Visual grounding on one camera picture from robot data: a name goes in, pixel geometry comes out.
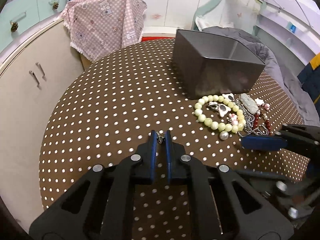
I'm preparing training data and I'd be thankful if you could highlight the small silver clasp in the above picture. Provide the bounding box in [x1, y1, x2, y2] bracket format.
[156, 132, 165, 144]

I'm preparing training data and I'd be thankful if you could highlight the silver chain necklace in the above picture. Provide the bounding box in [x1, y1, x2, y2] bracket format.
[237, 107, 272, 138]

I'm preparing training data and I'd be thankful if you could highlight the red bead bracelet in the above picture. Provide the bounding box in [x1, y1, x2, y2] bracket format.
[252, 112, 272, 134]

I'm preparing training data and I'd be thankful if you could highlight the pink white charm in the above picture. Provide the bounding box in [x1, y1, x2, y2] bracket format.
[228, 113, 239, 125]

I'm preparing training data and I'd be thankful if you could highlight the cream bead bracelet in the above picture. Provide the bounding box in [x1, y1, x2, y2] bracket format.
[194, 94, 247, 133]

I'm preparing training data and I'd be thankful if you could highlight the grey jade pendant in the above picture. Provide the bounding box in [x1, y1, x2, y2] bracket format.
[239, 93, 259, 114]

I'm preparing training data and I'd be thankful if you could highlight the brown polka dot tablecloth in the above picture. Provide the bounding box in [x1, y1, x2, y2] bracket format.
[30, 39, 309, 239]

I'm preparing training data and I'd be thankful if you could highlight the grey duvet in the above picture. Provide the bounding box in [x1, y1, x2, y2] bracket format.
[203, 26, 319, 126]

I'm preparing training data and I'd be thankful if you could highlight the dark grey metal box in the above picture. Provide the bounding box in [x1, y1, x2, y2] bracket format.
[171, 29, 265, 100]

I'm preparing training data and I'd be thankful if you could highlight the navy yellow jacket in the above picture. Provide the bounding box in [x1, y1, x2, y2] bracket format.
[298, 53, 320, 101]

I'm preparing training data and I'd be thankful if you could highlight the red storage box white lid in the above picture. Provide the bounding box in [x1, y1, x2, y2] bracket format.
[142, 26, 177, 42]

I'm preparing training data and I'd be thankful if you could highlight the pink checked cover cloth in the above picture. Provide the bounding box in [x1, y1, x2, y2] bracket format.
[60, 0, 147, 62]

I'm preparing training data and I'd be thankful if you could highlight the teal drawer unit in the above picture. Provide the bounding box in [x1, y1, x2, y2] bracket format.
[1, 0, 66, 50]

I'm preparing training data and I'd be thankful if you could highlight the beige cabinet with handles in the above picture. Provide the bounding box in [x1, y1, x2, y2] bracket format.
[1, 21, 83, 230]

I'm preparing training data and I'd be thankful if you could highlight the teal bunk bed frame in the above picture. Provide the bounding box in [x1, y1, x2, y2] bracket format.
[193, 0, 319, 64]

